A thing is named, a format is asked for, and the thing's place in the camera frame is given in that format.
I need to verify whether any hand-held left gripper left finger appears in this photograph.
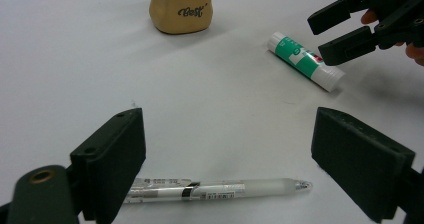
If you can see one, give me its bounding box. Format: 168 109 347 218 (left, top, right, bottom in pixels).
69 107 147 224

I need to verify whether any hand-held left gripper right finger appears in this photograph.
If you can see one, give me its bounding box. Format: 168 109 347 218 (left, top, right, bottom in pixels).
310 106 417 224

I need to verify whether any green and white glue stick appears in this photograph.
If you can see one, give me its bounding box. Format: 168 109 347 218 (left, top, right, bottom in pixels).
266 31 346 93

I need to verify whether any clear ballpoint pen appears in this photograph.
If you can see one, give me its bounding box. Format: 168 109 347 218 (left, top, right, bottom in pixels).
123 177 314 204

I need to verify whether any tan pen holder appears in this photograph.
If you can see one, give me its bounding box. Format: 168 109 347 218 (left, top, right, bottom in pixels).
148 0 216 36

